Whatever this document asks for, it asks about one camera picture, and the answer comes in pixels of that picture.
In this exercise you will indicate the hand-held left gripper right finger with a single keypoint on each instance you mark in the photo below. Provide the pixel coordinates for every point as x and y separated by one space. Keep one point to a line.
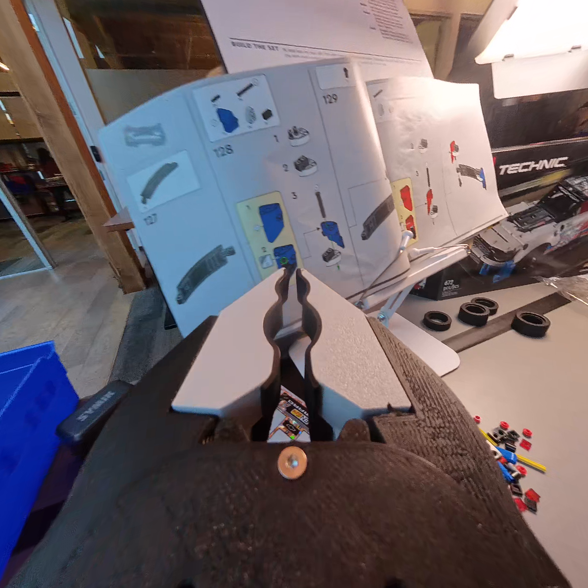
353 367

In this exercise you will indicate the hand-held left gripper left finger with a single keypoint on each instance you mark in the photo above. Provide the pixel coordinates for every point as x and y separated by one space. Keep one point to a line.
229 363

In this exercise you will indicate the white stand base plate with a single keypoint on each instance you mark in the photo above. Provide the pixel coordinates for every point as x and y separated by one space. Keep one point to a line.
427 349

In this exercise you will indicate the lego instruction booklet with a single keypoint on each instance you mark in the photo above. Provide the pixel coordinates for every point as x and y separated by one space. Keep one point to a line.
193 239

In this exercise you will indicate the black lego tyre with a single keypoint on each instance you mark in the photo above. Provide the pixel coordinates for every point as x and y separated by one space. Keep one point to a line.
517 324
494 304
463 314
427 321

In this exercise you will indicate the pile of small lego pieces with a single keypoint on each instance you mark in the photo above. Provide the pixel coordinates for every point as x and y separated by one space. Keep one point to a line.
507 454

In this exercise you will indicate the black lego set box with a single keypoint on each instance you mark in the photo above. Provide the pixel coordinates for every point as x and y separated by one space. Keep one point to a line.
528 193

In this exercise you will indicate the holographic sticker sheet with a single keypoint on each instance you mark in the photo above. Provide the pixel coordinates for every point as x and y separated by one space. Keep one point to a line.
289 415

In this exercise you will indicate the black power adapter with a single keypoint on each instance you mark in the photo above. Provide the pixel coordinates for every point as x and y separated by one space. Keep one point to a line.
92 413

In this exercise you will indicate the blue plastic bin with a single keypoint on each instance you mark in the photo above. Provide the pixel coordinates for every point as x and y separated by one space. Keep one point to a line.
32 413

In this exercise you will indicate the clear plastic bags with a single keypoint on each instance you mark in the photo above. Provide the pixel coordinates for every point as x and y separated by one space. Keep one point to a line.
569 289

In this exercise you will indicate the printed task sheet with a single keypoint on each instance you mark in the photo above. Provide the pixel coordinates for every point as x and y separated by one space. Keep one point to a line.
321 27

